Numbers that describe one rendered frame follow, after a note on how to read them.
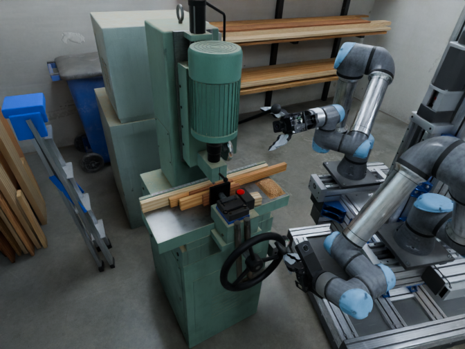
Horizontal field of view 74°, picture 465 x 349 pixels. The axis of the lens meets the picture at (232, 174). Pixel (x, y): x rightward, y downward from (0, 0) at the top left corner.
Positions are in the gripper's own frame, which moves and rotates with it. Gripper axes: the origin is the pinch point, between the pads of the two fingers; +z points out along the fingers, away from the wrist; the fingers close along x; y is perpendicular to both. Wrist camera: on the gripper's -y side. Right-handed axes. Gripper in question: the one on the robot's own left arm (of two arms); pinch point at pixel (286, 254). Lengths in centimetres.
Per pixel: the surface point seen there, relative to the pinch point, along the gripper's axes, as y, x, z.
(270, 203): -12.6, 8.9, 20.6
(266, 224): -2.3, 7.7, 26.3
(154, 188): -27, -31, 60
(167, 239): -15.3, -37.0, 17.2
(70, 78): -105, -53, 175
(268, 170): -23.9, 17.4, 32.5
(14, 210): -26, -108, 136
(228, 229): -14.3, -16.8, 7.6
